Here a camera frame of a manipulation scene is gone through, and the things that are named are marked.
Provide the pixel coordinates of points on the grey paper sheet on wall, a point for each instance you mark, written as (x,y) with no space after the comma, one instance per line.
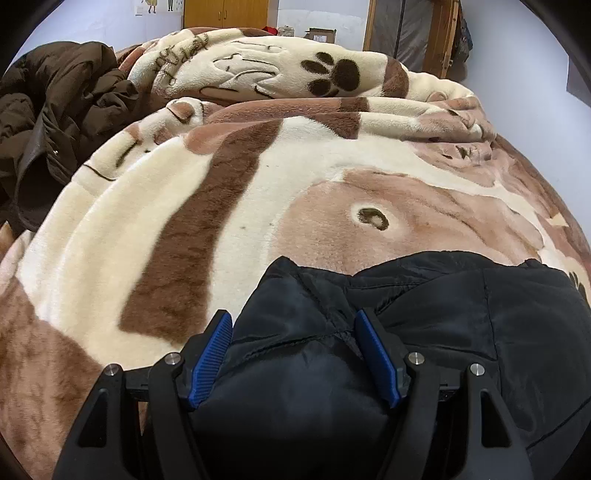
(579,83)

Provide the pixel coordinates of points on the yellow wooden wardrobe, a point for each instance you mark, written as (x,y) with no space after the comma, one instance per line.
(226,13)

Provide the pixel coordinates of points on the black puffer jacket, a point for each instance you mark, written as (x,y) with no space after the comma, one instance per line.
(461,323)

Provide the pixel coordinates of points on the hanging dark clothes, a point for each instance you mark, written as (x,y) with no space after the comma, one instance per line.
(462,53)

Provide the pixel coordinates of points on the brown puffer jacket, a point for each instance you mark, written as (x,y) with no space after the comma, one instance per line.
(60,101)

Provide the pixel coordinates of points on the open cardboard box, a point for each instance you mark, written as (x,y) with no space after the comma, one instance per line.
(320,35)

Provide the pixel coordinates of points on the wall poster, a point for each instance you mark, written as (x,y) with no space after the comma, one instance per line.
(157,5)

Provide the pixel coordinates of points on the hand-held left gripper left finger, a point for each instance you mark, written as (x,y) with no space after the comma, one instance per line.
(210,357)

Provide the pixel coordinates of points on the brown cream paw-print blanket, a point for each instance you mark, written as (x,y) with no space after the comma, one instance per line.
(231,175)

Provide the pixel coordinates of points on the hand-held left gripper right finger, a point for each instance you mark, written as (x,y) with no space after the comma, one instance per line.
(376,357)

